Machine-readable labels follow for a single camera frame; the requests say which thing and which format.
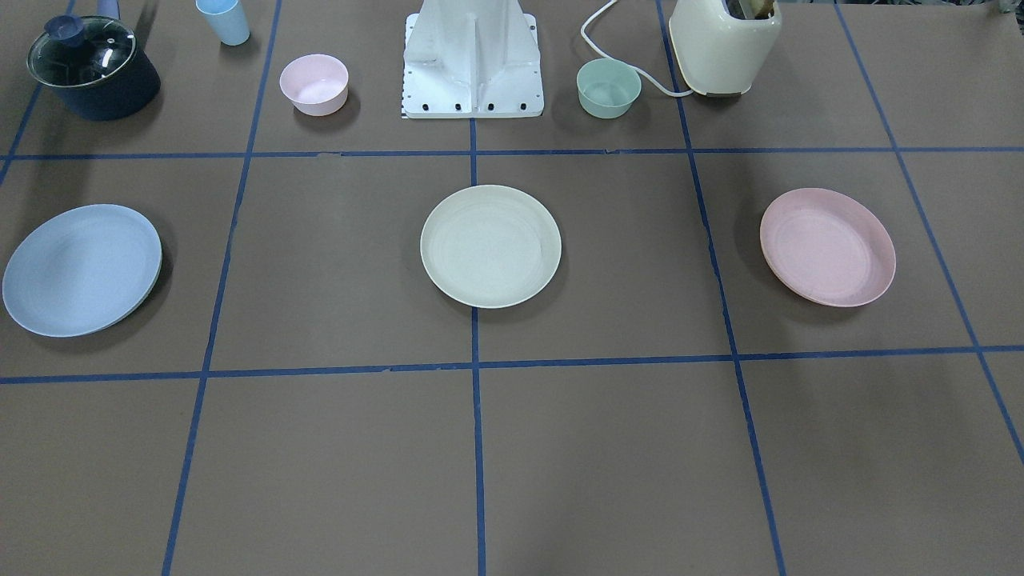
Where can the pink bowl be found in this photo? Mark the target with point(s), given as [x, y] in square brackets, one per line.
[316, 84]

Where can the green bowl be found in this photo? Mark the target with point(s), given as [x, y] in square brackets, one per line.
[607, 88]

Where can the glass pot lid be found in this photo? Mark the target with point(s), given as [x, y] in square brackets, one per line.
[77, 51]

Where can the light blue plate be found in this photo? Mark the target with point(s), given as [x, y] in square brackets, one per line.
[82, 271]

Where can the light blue cup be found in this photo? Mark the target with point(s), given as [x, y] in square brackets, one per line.
[227, 19]

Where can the cream toaster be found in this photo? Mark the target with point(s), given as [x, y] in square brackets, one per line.
[721, 46]

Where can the pink plate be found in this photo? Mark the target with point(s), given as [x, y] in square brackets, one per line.
[827, 247]

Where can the dark blue pot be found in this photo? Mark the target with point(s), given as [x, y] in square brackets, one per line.
[119, 95]

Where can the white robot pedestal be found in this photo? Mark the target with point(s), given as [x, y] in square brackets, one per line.
[472, 60]

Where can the cream plate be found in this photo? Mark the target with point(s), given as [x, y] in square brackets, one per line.
[490, 246]

